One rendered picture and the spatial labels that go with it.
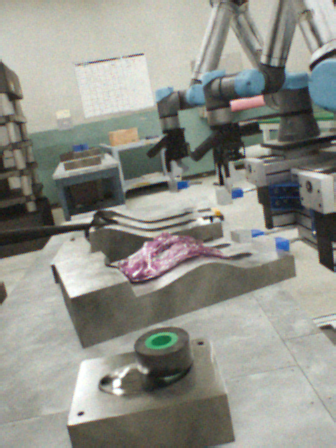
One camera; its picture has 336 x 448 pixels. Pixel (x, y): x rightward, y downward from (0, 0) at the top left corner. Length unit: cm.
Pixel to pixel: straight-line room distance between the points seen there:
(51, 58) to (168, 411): 735
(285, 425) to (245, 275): 43
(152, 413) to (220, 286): 44
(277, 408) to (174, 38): 752
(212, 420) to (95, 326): 38
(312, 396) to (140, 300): 39
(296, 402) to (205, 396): 15
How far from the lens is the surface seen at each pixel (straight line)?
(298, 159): 166
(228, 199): 140
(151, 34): 791
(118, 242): 128
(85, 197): 701
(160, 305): 93
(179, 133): 173
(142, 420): 60
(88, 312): 90
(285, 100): 167
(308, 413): 67
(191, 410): 60
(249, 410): 68
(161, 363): 63
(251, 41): 179
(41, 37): 782
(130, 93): 773
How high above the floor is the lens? 121
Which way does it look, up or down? 14 degrees down
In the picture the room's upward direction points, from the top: 11 degrees counter-clockwise
